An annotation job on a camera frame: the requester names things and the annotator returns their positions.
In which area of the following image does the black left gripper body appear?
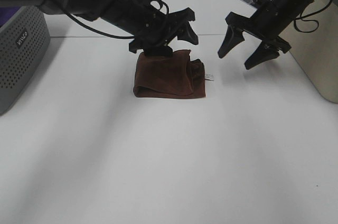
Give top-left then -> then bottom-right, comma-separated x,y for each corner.
129,8 -> 195,53

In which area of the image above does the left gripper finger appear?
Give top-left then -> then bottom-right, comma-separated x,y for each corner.
144,46 -> 173,57
177,22 -> 199,45

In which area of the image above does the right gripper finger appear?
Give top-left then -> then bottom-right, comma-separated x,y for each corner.
245,42 -> 279,70
218,25 -> 245,58

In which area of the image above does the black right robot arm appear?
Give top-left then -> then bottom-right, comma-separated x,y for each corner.
218,0 -> 315,70

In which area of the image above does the beige storage bin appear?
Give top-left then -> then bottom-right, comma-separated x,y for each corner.
280,0 -> 337,103

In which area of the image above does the grey perforated laundry basket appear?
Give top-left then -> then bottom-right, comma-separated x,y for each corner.
1,6 -> 50,114

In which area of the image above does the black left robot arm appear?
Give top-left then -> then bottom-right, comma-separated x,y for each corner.
1,0 -> 199,53

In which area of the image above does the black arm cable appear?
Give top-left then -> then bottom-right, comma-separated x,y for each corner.
23,0 -> 170,40
293,0 -> 338,32

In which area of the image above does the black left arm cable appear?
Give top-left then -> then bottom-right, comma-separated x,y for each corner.
23,0 -> 170,40

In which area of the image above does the purple cloth in basket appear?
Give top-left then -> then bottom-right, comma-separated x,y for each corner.
0,7 -> 21,27

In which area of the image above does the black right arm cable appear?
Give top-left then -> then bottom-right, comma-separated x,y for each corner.
293,0 -> 338,32

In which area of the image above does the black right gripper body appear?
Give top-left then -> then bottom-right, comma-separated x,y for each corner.
226,6 -> 291,53

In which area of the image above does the brown towel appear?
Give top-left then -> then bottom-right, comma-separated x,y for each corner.
133,50 -> 206,99

